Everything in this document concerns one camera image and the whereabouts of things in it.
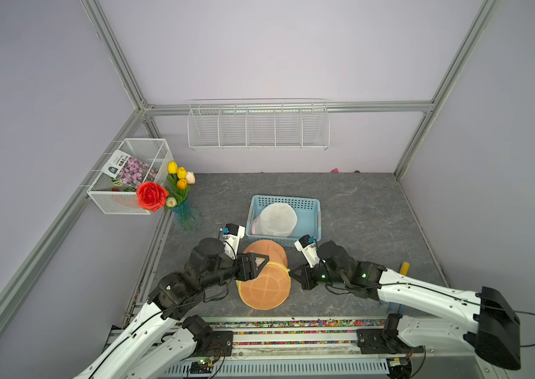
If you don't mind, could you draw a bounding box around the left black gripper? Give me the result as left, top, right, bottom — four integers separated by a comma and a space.
203, 251, 269, 288

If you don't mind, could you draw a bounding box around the orange mesh laundry bag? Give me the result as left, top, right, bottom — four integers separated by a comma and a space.
237, 239, 291, 310

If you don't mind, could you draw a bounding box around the white mesh laundry bag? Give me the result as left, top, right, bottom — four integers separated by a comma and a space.
252, 202, 298, 237

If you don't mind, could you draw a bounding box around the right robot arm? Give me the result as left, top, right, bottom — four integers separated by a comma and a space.
286, 236, 535, 371

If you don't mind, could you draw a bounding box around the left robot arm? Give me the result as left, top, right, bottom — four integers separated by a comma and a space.
78, 237, 270, 378

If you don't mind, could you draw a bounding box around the light blue plastic basket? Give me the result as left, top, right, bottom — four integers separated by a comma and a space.
246, 195, 322, 247

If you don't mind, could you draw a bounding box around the tulip bouquet in vase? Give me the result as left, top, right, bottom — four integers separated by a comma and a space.
166, 160, 200, 232

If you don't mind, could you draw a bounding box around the red artificial rose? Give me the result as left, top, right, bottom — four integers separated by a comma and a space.
136, 182, 169, 213

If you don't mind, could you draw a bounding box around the purple flower packet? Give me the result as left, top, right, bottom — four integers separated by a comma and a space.
101, 150, 158, 189

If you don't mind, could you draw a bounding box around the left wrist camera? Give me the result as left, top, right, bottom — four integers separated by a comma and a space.
218, 224, 245, 260

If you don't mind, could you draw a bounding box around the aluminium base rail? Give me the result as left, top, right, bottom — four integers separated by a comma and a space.
91, 316, 501, 379

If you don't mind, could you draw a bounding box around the long white wire shelf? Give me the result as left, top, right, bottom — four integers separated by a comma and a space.
187, 100, 331, 150

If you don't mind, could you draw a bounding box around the white wire corner basket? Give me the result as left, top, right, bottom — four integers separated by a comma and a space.
87, 138, 173, 215

